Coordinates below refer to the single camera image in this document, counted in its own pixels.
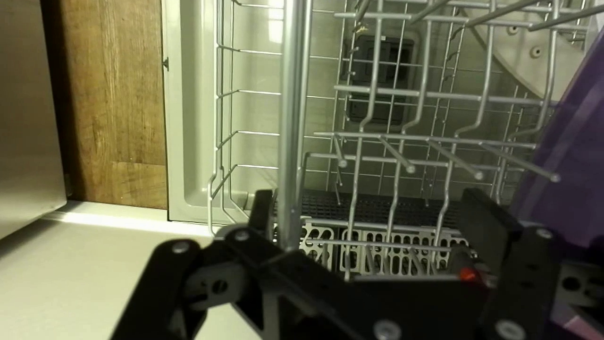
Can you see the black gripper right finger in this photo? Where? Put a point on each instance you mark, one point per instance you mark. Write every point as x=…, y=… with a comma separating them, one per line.
x=525, y=260

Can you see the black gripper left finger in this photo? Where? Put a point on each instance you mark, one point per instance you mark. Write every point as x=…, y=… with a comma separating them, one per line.
x=276, y=292

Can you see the dishwasher wire rack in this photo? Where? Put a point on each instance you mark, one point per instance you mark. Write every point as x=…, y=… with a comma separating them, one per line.
x=446, y=94

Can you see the purple plastic container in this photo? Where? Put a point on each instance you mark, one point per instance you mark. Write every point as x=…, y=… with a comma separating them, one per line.
x=572, y=147

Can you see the black cutlery basket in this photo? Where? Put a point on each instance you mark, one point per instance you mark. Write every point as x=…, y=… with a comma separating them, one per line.
x=404, y=240

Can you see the stainless steel refrigerator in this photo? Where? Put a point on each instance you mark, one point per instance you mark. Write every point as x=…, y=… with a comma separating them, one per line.
x=30, y=164

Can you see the wooden cabinet panel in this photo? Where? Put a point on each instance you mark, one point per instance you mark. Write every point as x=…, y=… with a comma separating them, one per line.
x=108, y=96

